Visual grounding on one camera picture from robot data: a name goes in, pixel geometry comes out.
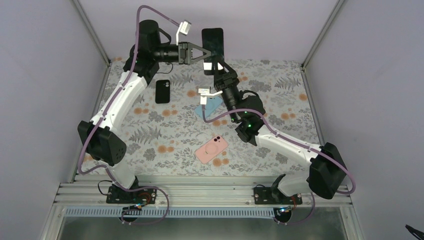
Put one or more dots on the black phone case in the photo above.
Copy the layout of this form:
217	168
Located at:
162	91

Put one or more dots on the floral patterned table mat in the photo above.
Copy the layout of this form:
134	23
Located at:
161	139

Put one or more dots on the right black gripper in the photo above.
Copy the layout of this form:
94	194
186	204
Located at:
227	80

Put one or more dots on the aluminium corner frame post left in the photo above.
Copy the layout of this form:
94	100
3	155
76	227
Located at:
91	31

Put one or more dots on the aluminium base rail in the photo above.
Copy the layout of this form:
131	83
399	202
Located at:
182	191

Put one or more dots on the light blue phone case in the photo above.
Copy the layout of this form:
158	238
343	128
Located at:
212	104

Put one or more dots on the aluminium corner frame post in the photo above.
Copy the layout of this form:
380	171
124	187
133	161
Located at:
91	31
328	23

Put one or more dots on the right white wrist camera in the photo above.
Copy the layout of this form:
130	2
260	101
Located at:
205	94

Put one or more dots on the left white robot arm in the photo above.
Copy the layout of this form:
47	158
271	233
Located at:
102	148

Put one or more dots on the pink phone case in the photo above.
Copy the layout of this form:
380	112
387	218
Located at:
211	149

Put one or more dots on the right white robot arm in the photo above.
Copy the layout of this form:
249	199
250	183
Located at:
324	167

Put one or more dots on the aluminium corner frame post right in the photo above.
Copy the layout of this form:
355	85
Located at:
328	23

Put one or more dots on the black smartphone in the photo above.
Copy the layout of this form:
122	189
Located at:
213	40

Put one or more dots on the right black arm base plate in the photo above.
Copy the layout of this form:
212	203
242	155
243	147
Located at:
269	196

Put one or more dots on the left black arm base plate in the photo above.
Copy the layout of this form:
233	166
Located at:
116	195

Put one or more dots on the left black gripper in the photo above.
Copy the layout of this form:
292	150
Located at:
182	59

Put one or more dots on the grey slotted cable duct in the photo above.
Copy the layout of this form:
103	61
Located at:
177	212

